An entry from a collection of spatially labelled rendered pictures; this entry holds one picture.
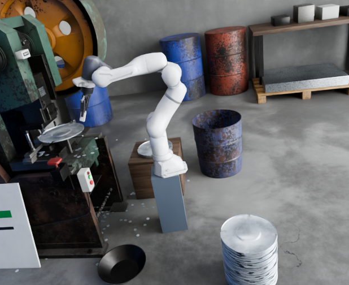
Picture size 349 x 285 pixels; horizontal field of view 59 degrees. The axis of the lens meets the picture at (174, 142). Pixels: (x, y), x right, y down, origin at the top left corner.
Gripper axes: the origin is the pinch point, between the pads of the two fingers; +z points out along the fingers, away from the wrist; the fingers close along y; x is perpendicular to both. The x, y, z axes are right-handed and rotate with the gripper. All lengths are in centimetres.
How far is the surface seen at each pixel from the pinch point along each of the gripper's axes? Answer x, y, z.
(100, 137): -8.8, 22.6, 24.8
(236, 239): -103, -52, 16
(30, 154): 21.1, -21.9, 23.7
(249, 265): -112, -62, 21
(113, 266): -46, -40, 76
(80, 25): 20, 33, -46
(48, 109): 20.4, -3.2, 1.1
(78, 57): 20.2, 36.8, -23.3
